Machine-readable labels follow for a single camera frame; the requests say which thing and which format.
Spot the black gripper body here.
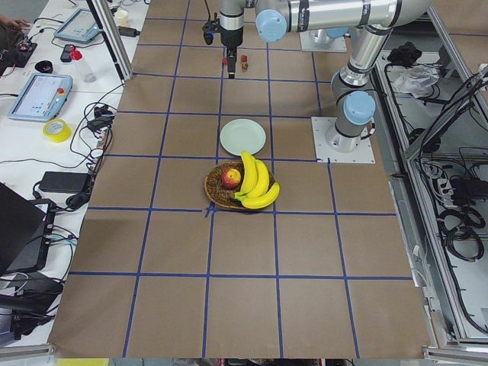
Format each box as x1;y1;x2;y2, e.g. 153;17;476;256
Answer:
220;13;244;48

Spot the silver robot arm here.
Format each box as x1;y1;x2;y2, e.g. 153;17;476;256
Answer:
203;0;432;153

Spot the light green plate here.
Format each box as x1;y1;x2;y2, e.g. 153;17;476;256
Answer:
220;118;266;156

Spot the paper cup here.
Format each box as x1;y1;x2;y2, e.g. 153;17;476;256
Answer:
114;8;129;27

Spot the red yellow apple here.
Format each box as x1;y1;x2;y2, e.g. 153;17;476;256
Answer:
221;168;242;189

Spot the brown wicker basket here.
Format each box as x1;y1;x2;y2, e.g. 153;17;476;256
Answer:
204;160;275;210

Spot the clear plastic bottle red cap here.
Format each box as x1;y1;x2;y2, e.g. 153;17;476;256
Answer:
70;49;97;83

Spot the yellow banana bunch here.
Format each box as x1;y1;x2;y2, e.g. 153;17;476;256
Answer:
234;151;281;210

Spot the blue teach pendant far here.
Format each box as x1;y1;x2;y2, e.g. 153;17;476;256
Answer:
54;8;100;43

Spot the blue teach pendant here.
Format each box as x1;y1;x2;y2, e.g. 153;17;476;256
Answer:
8;73;73;122
54;8;100;43

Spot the yellow tape roll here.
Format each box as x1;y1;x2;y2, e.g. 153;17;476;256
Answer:
43;118;72;143

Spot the blue teach pendant near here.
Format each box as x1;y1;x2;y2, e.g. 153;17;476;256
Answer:
8;73;73;122

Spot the black power adapter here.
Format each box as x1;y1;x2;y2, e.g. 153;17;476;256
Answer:
39;172;90;194

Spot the black laptop computer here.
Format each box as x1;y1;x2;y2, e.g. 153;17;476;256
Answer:
1;184;55;275

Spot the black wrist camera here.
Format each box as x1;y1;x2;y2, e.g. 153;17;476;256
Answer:
202;20;220;46

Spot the aluminium frame post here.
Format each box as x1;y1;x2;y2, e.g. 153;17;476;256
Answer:
86;0;133;82

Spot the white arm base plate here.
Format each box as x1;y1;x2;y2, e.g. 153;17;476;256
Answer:
311;117;375;164

